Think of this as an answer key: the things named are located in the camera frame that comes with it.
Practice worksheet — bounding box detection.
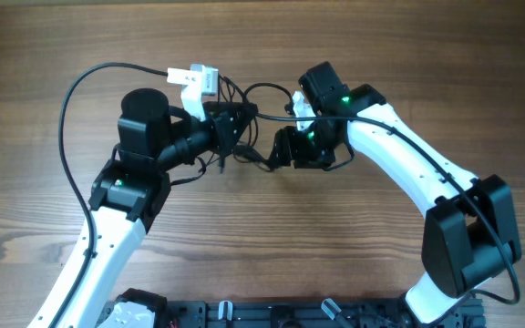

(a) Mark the right camera cable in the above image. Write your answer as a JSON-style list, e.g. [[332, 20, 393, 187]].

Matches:
[[242, 82, 521, 327]]

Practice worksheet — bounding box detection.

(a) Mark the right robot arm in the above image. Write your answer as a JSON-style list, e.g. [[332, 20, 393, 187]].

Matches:
[[269, 62, 521, 327]]

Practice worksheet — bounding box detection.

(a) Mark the left camera cable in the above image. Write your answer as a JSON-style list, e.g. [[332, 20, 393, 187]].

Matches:
[[47, 62, 170, 328]]

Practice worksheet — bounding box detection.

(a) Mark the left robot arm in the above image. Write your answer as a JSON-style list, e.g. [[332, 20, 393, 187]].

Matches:
[[30, 88, 258, 327]]

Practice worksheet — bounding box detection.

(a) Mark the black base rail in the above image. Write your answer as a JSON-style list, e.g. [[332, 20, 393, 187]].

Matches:
[[96, 298, 487, 328]]

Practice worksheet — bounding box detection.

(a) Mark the camera cable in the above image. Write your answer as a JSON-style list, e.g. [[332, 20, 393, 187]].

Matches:
[[47, 62, 170, 328], [242, 82, 521, 327]]

